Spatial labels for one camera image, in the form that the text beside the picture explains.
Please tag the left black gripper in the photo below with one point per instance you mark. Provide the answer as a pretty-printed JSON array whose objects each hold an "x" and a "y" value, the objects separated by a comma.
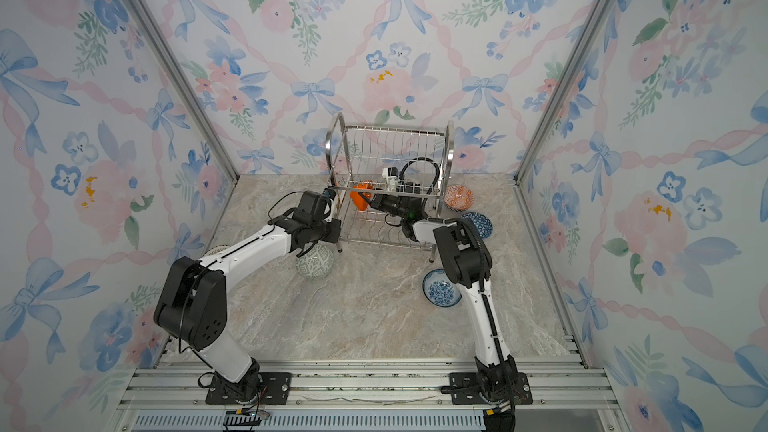
[{"x": 336, "y": 226}]

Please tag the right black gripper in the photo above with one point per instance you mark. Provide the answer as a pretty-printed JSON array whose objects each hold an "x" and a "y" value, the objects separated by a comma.
[{"x": 380, "y": 201}]

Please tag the green patterned ceramic bowl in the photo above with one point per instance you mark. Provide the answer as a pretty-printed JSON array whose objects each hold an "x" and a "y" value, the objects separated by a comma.
[{"x": 317, "y": 263}]

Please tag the orange plastic bowl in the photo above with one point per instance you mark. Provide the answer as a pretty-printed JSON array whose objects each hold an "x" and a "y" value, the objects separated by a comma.
[{"x": 362, "y": 195}]

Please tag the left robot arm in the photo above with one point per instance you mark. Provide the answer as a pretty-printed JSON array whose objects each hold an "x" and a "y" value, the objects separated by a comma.
[{"x": 193, "y": 304}]

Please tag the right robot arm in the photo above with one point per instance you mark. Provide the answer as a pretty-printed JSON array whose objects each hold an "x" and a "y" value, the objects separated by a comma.
[{"x": 467, "y": 264}]

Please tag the steel two-tier dish rack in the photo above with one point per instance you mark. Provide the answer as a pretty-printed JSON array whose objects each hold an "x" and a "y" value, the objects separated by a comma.
[{"x": 356, "y": 153}]

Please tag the red patterned ceramic bowl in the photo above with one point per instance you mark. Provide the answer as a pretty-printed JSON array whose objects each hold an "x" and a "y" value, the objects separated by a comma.
[{"x": 459, "y": 198}]

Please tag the blue triangle patterned bowl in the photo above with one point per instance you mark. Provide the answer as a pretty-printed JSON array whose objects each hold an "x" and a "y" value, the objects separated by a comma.
[{"x": 481, "y": 222}]

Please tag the blue floral ceramic bowl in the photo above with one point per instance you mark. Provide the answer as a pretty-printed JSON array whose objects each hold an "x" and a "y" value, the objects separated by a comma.
[{"x": 439, "y": 290}]

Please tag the white mesh strainer basket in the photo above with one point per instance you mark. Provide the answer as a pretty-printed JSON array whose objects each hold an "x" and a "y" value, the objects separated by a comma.
[{"x": 217, "y": 249}]

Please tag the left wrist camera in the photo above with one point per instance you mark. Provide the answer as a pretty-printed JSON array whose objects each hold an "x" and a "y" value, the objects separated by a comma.
[{"x": 317, "y": 205}]

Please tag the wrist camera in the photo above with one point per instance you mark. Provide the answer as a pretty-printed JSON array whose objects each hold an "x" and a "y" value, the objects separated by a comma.
[
  {"x": 391, "y": 179},
  {"x": 317, "y": 205}
]

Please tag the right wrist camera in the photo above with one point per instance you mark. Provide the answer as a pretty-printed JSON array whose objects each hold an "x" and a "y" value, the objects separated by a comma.
[{"x": 391, "y": 179}]

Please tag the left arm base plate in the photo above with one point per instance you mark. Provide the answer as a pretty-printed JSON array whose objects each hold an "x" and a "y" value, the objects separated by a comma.
[{"x": 265, "y": 388}]

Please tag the aluminium mounting rail frame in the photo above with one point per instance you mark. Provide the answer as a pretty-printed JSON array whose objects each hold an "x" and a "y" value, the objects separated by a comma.
[{"x": 561, "y": 394}]

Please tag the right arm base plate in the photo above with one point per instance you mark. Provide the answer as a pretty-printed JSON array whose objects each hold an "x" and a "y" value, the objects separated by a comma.
[{"x": 469, "y": 389}]

